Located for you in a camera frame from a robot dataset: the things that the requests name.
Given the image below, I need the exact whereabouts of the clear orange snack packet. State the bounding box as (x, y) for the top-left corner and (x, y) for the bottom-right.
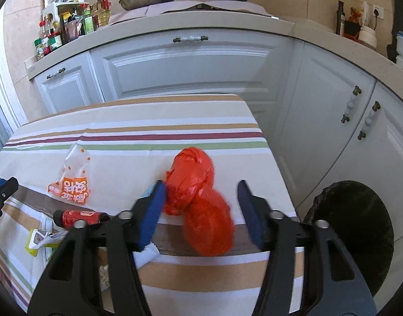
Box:
(48, 144), (92, 205)

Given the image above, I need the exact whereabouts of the pale stove cover cloth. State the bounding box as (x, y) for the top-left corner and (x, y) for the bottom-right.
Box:
(108, 0), (281, 25)

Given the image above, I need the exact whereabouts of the white bin with black liner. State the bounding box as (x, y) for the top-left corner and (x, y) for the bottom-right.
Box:
(301, 180), (395, 305)

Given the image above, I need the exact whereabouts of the red and black container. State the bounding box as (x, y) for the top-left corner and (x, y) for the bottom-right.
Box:
(344, 7), (361, 40)

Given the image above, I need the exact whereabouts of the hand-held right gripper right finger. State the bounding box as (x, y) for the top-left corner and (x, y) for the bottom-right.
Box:
(237, 180), (378, 316)

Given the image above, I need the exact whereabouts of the small red bottle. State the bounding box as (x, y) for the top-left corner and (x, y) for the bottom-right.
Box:
(53, 209), (111, 230)

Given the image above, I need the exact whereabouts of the long white cabinet handle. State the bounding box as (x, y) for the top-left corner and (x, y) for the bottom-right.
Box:
(173, 35), (209, 43)

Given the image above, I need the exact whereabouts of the dark glass bottle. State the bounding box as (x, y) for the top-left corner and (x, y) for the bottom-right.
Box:
(336, 1), (346, 36)

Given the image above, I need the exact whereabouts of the clear food bag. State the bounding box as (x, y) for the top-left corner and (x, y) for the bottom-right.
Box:
(359, 2), (370, 27)

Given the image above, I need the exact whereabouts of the cluster of condiment bottles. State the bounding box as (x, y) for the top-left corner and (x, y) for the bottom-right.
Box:
(33, 0), (112, 60)

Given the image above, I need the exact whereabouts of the striped tablecloth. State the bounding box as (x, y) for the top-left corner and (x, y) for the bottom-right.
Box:
(0, 94), (305, 316)

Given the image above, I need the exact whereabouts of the white ceramic cabinet handle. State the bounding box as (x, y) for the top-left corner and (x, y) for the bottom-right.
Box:
(340, 86), (362, 125)
(357, 101), (381, 140)

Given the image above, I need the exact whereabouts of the red plastic bag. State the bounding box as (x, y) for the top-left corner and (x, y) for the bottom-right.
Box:
(163, 147), (235, 256)

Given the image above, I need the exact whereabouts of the yellow green wrapper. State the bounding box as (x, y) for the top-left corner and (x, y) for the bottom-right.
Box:
(24, 229), (69, 257)

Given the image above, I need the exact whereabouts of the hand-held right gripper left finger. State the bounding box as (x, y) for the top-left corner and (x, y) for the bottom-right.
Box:
(28, 180), (167, 316)

